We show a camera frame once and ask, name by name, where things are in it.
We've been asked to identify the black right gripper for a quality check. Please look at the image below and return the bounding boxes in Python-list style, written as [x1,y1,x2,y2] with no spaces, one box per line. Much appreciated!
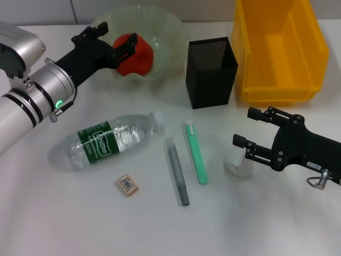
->
[232,106,341,186]

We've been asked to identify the clear green-label water bottle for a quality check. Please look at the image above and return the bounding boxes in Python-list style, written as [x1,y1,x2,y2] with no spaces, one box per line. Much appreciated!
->
[62,110,166,171]

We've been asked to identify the black mesh pen holder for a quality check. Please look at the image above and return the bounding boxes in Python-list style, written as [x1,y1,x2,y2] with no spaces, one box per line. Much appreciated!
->
[185,36,239,110]

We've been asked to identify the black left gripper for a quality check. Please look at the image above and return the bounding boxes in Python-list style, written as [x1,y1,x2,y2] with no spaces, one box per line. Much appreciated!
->
[54,21,139,89]

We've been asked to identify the yellow plastic bin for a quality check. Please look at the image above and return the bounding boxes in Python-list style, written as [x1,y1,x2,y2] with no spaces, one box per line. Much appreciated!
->
[231,0,331,107]

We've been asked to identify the white paper ball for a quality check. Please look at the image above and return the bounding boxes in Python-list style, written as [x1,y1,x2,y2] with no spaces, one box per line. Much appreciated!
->
[224,148,255,179]

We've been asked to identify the green pen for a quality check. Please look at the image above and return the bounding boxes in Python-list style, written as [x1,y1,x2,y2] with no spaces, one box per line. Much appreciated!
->
[182,119,208,186]

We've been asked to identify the pale green glass fruit bowl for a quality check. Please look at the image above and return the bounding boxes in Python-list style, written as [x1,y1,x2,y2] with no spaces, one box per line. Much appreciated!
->
[85,5,191,90]

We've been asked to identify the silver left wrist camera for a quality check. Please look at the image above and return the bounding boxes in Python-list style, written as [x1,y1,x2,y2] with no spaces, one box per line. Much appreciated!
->
[0,21,46,79]

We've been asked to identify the gripper cable with plug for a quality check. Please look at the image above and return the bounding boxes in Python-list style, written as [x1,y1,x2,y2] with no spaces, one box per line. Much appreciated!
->
[306,168,334,190]
[44,57,78,123]

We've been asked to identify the grey pen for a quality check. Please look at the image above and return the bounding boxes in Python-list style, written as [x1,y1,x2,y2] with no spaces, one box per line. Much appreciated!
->
[164,136,190,207]

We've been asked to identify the left gripper cable with plug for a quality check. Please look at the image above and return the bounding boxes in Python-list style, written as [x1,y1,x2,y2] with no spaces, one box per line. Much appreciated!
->
[44,57,78,123]

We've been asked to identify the right gripper cable with plug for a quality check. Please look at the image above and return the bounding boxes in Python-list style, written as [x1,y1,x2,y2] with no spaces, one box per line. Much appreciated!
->
[306,168,334,190]

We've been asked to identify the beige eraser with barcode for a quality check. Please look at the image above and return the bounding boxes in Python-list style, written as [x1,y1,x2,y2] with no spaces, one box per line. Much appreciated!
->
[116,173,140,198]

